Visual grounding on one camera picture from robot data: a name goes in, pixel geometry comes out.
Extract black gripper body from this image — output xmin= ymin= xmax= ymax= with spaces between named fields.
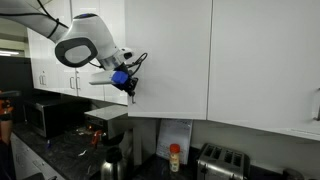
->
xmin=120 ymin=63 xmax=140 ymax=94

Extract white cabinet door with lock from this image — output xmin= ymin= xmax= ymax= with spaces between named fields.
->
xmin=124 ymin=0 xmax=213 ymax=121

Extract person forearm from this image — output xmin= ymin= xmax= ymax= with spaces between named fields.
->
xmin=0 ymin=98 xmax=14 ymax=146

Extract stainless steel coffee machine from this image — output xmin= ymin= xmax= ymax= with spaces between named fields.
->
xmin=83 ymin=104 xmax=134 ymax=148

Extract white paper sign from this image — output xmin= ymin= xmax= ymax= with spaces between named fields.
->
xmin=155 ymin=118 xmax=194 ymax=165

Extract spice jar with red lid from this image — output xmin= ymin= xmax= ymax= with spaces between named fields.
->
xmin=168 ymin=143 xmax=182 ymax=173

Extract steel thermos black top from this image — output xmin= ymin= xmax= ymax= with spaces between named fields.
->
xmin=99 ymin=146 xmax=127 ymax=180

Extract black microwave oven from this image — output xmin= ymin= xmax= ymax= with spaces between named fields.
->
xmin=22 ymin=98 xmax=91 ymax=139

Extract silver four slot toaster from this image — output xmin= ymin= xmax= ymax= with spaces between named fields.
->
xmin=195 ymin=142 xmax=252 ymax=180

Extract dark grey horizontal bar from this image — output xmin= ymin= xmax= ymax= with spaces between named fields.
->
xmin=0 ymin=89 xmax=22 ymax=99

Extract white base cabinets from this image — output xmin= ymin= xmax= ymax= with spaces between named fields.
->
xmin=9 ymin=131 xmax=66 ymax=180

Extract ceiling light strip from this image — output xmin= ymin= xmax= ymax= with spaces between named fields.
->
xmin=0 ymin=49 xmax=20 ymax=58

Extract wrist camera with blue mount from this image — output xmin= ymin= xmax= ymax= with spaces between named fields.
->
xmin=88 ymin=69 xmax=130 ymax=87

